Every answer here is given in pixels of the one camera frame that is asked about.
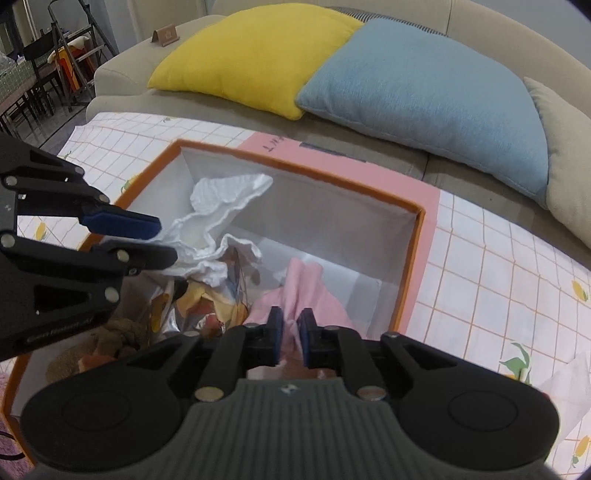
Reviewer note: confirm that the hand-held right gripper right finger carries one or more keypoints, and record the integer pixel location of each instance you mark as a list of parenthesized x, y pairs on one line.
[(304, 333)]

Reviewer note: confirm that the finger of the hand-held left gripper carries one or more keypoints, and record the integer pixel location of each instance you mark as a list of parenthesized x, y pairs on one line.
[(138, 258), (121, 224)]

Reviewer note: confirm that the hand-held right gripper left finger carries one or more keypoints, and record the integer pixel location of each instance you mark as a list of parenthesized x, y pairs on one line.
[(275, 333)]

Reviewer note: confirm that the pink cloth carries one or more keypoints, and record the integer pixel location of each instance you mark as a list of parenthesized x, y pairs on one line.
[(304, 286)]

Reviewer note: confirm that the clear plastic snack bag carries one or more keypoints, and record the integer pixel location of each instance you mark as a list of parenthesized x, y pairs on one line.
[(203, 300)]

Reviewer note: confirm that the white cloth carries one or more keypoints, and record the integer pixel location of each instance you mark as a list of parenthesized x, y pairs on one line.
[(207, 221)]

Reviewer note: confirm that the orange cardboard box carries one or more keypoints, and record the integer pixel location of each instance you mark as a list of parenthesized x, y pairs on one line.
[(323, 217)]

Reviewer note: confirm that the dark dining chair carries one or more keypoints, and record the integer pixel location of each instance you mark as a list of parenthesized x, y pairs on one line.
[(39, 78)]

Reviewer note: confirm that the metal folding ladder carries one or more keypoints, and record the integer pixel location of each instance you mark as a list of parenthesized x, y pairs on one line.
[(59, 50)]

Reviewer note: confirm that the lemon print checked tablecloth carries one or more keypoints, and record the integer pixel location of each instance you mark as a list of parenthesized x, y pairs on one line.
[(485, 286)]

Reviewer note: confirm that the small brown card stand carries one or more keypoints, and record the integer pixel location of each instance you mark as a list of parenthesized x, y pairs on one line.
[(165, 36)]

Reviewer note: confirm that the yellow pillow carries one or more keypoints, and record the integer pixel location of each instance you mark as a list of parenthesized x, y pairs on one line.
[(249, 55)]

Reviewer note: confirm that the light blue pillow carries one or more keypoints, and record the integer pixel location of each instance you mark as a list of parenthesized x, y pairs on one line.
[(415, 101)]

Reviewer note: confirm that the white paper sheet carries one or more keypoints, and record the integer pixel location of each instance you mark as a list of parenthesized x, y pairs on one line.
[(569, 383)]

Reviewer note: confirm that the beige pillow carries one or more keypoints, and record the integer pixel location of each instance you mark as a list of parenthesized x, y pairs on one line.
[(572, 161)]

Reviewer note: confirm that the beige fabric sofa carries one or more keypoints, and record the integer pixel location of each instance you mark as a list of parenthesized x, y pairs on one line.
[(485, 27)]

